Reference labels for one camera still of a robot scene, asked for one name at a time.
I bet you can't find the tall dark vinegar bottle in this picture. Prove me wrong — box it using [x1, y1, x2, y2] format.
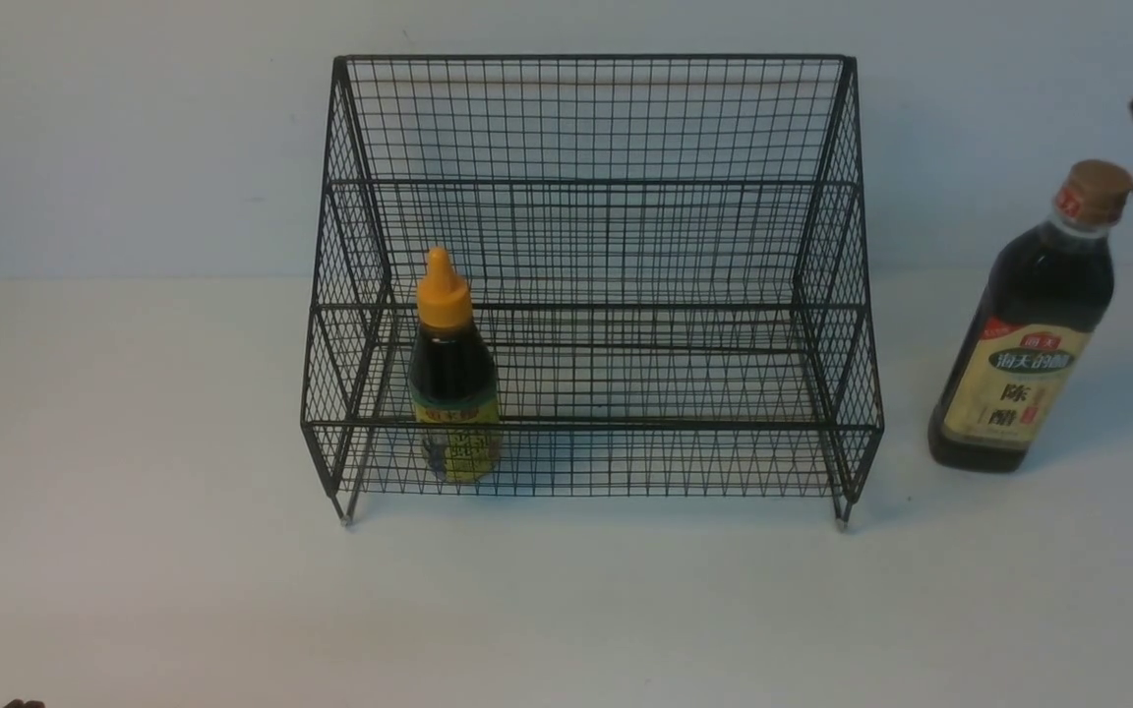
[927, 157, 1133, 472]

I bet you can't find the black wire mesh rack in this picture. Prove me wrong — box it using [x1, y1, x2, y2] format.
[300, 53, 885, 528]

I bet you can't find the small yellow-capped sauce bottle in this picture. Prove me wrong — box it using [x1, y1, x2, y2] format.
[408, 247, 501, 485]

